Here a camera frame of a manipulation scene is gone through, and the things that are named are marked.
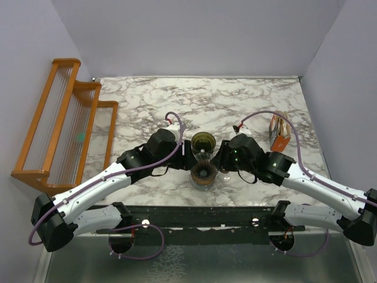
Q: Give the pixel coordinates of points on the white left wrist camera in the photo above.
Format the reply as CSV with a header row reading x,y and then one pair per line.
x,y
175,129

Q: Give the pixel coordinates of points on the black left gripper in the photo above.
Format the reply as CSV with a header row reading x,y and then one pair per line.
x,y
185,162

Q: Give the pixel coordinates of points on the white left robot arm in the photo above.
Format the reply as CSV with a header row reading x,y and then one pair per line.
x,y
58,219

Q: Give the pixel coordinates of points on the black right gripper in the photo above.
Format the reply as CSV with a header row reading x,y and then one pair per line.
x,y
221,158

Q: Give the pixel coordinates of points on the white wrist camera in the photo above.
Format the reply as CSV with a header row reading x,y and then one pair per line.
x,y
241,129
175,129

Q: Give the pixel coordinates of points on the orange coffee filter box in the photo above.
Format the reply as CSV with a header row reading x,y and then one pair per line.
x,y
279,133

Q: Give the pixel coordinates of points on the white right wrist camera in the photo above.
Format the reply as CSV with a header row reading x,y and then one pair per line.
x,y
241,129

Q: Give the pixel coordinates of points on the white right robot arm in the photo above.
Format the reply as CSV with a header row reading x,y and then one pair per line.
x,y
349,211

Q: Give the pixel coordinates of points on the brown wooden dripper collar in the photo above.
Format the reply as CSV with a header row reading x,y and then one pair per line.
x,y
204,171

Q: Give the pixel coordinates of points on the clear glass carafe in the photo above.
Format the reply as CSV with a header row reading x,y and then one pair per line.
x,y
202,185

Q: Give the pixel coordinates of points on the orange wooden rack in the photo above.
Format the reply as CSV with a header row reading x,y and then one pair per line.
x,y
54,154

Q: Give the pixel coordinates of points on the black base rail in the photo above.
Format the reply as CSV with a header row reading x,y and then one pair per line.
x,y
201,225

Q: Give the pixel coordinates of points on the clear glass dripper cone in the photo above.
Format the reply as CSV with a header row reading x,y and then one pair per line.
x,y
224,176

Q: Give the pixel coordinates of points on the dark green glass dripper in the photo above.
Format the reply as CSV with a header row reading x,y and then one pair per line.
x,y
203,142

